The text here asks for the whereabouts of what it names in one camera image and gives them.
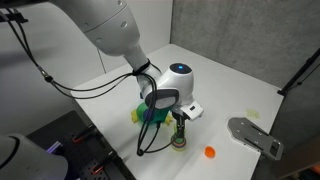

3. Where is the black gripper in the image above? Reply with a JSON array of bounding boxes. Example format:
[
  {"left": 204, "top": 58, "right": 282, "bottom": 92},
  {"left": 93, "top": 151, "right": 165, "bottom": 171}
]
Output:
[{"left": 172, "top": 111, "right": 188, "bottom": 141}]

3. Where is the small green bowl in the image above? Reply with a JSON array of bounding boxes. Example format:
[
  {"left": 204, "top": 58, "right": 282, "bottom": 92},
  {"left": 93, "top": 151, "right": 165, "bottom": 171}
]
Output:
[{"left": 172, "top": 133, "right": 186, "bottom": 143}]

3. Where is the small orange cup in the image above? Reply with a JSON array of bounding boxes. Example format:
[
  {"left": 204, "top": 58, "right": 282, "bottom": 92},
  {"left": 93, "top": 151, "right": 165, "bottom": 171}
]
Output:
[{"left": 204, "top": 145, "right": 217, "bottom": 159}]

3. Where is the green toy with yellow feet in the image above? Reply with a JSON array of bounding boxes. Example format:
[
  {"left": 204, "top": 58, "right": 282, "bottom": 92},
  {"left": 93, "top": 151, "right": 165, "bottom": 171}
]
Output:
[{"left": 130, "top": 101, "right": 174, "bottom": 126}]

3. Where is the grey metal mounting plate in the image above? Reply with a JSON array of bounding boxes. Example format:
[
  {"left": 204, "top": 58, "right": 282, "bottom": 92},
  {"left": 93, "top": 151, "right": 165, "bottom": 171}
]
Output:
[{"left": 227, "top": 116, "right": 285, "bottom": 162}]

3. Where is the yellow sticky note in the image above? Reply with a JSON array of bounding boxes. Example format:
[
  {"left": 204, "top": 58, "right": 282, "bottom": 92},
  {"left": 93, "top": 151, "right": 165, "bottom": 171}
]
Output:
[{"left": 246, "top": 107, "right": 261, "bottom": 120}]

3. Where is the black perforated breadboard base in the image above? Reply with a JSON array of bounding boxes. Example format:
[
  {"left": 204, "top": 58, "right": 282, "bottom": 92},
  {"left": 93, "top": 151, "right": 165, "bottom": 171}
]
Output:
[{"left": 26, "top": 109, "right": 135, "bottom": 180}]

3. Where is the purple lit aluminium bar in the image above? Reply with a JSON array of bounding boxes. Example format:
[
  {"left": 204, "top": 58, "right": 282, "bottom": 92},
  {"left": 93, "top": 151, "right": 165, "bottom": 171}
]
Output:
[{"left": 46, "top": 140, "right": 64, "bottom": 154}]

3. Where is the black tripod pole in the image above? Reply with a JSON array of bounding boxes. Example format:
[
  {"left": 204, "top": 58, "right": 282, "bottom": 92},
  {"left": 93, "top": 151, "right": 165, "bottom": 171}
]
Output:
[{"left": 276, "top": 46, "right": 320, "bottom": 98}]

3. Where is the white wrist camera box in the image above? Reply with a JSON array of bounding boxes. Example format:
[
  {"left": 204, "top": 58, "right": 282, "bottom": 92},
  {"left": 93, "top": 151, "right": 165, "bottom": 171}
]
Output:
[{"left": 171, "top": 99, "right": 205, "bottom": 121}]

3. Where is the black cable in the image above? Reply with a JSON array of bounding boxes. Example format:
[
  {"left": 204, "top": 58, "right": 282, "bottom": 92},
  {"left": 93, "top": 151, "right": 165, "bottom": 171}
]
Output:
[
  {"left": 135, "top": 73, "right": 176, "bottom": 157},
  {"left": 0, "top": 9, "right": 158, "bottom": 101}
]

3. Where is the black cable strap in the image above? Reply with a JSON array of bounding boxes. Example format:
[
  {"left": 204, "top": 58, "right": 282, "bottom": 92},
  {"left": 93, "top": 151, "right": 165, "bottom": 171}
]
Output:
[{"left": 132, "top": 59, "right": 152, "bottom": 77}]

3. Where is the orange handled black clamp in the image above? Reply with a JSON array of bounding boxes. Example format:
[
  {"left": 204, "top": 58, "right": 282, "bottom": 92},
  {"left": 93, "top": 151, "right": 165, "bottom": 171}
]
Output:
[
  {"left": 90, "top": 150, "right": 118, "bottom": 176},
  {"left": 71, "top": 123, "right": 98, "bottom": 144}
]

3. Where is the black cable bracket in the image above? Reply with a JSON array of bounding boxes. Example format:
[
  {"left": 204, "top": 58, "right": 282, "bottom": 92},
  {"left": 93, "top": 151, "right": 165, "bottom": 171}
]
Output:
[{"left": 0, "top": 9, "right": 30, "bottom": 25}]

